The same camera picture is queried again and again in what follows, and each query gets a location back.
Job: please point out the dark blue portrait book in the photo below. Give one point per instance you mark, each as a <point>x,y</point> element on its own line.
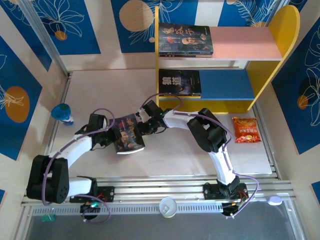
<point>130,140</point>
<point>185,37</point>

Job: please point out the dark blue wolf book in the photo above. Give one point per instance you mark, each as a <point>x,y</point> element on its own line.
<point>180,82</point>

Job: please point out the brown green cover book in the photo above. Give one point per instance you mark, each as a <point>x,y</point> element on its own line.
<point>175,55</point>

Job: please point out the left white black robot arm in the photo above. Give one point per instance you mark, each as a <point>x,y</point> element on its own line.
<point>77,147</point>

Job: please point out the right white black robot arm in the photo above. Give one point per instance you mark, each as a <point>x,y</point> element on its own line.
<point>177,122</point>

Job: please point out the white table mat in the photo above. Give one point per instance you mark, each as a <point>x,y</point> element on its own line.
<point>112,95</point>

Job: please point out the blue plastic cup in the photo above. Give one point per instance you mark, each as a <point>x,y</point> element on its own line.
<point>61,112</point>

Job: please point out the left black adapter board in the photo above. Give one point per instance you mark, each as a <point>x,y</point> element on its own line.
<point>86,208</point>

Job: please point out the black adapter board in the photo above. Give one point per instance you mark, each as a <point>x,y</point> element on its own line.
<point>86,208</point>
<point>226,208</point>

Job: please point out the white paper cup lid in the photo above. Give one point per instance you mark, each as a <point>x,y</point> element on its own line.
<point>167,207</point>

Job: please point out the orange snack packet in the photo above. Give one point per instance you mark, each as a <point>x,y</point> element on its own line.
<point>246,130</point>

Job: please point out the green clip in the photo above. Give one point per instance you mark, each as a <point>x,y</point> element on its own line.
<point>47,218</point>

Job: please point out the right black adapter board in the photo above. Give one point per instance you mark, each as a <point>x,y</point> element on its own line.
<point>226,208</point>

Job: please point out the yellow pink blue bookshelf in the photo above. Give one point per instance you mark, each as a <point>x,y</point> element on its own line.
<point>262,75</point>

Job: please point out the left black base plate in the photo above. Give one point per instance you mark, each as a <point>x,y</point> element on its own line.
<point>110,192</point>

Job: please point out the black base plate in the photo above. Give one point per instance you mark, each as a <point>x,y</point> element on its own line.
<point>210,191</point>
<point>110,192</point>

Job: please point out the aluminium rail frame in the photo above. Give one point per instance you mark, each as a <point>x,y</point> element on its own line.
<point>155,190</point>

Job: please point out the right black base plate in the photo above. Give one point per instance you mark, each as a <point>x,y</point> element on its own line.
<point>210,191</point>

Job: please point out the aluminium corner post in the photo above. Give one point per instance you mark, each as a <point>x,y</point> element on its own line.
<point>47,42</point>

